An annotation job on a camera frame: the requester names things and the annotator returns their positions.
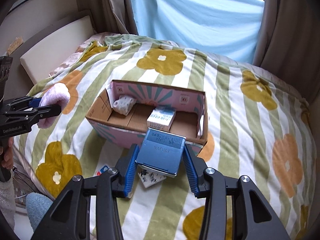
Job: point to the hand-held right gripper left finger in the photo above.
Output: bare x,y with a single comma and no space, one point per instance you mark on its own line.
132,170

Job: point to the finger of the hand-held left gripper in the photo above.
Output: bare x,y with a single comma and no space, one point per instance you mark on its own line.
47,111
35,102

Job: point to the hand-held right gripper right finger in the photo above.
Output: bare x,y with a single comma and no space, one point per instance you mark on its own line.
189,172

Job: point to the pink fluffy sock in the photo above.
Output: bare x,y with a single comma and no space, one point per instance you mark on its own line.
53,97

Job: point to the blue rectangular box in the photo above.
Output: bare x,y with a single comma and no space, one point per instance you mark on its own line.
160,152

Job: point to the pink printed cardboard box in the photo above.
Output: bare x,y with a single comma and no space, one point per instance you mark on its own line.
120,127

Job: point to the person's left hand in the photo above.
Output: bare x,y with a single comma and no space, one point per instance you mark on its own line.
7,155

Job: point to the white dark-patterned packet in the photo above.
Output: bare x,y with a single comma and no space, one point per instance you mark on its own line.
150,178

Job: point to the red and blue small packet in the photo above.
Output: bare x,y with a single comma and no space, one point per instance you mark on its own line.
103,170

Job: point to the white and blue small box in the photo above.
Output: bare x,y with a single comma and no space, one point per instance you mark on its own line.
161,118

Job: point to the white headboard cushion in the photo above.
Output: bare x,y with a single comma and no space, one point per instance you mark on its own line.
57,47

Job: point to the striped floral blanket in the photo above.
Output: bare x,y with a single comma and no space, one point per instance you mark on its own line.
225,120

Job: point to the white patterned rolled sock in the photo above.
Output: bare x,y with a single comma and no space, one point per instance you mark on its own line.
123,105

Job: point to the light blue fluffy cloth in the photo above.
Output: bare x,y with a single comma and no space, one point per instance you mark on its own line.
37,210

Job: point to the brown curtain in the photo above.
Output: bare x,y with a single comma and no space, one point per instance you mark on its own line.
117,5
287,37

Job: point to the light blue hanging sheet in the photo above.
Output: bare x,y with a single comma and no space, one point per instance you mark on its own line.
200,17

